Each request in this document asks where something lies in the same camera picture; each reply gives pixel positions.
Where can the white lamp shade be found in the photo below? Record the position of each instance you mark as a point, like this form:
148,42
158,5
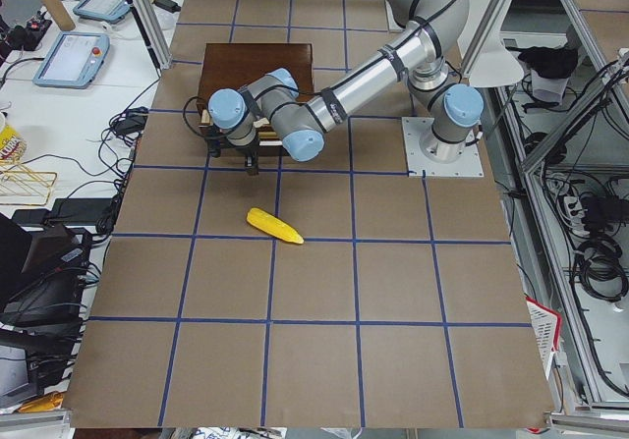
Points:
486,61

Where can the black laptop computer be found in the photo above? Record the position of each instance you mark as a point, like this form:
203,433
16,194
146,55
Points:
41,274

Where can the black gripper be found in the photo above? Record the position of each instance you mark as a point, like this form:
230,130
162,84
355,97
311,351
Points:
248,152

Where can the orange yellow tool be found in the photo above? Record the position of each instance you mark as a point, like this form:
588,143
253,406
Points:
45,403

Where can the near blue teach pendant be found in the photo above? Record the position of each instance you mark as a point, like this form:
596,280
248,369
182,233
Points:
73,61

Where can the yellow corn cob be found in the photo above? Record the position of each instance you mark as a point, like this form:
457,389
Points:
273,226

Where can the far blue teach pendant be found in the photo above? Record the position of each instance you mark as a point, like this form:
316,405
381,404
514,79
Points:
110,11

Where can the white power strip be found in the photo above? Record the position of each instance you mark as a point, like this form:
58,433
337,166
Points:
573,214

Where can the dark brown wooden drawer box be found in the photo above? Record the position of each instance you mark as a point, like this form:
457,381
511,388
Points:
232,65

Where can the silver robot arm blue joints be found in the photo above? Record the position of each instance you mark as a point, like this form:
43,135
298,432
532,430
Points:
414,58

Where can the black power adapter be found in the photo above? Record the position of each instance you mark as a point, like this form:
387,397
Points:
79,209

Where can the yellow snack bag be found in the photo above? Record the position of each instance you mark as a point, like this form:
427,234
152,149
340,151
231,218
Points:
12,144

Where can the gold wire rack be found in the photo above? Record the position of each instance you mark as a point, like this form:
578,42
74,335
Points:
20,185

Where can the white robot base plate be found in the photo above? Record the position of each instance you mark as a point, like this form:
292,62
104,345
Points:
428,157

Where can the blue teach pendant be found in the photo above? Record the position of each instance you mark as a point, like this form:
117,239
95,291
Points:
110,11
73,61

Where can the aluminium frame post left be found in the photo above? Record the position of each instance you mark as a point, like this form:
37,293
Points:
151,33

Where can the white red plastic basket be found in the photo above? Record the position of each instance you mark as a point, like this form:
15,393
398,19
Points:
547,325

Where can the black cloth on cup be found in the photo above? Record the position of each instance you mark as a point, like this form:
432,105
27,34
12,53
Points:
550,68

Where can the aluminium frame rail right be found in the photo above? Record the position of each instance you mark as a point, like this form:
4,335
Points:
602,26

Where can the black red device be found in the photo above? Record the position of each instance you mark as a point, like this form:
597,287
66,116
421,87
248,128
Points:
27,38

